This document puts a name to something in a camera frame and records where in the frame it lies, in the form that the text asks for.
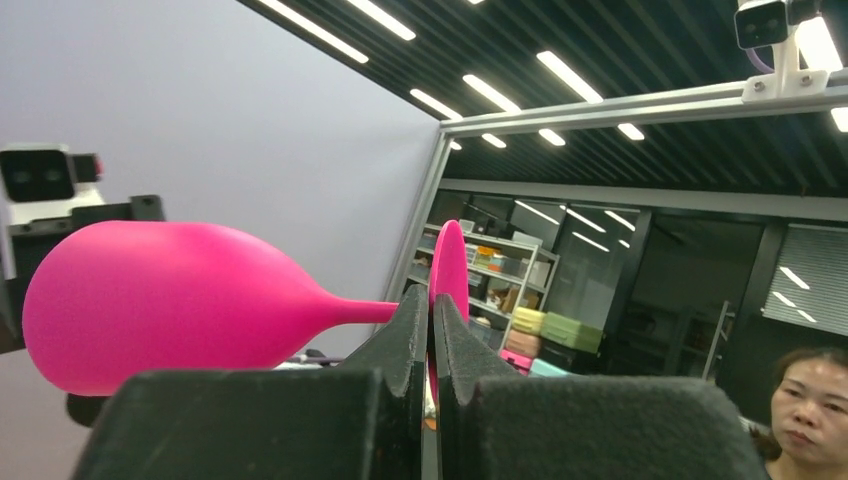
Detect aluminium top frame rail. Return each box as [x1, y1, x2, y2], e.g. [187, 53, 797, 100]
[382, 69, 848, 313]

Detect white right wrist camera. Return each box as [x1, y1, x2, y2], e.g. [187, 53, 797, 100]
[1, 143, 106, 278]

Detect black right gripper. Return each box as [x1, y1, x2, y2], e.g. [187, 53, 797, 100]
[1, 195, 165, 353]

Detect pink wine glass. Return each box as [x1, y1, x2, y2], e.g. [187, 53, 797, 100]
[21, 219, 471, 404]

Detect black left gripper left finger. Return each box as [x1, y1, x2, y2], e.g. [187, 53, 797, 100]
[73, 286, 429, 479]

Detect white overhead camera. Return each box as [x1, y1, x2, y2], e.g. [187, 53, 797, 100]
[733, 0, 830, 104]

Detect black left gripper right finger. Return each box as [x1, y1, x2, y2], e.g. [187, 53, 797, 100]
[432, 294, 766, 479]

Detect person in background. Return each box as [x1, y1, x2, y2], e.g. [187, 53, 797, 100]
[749, 347, 847, 480]

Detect metal storage shelf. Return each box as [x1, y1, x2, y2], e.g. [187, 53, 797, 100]
[405, 218, 562, 352]

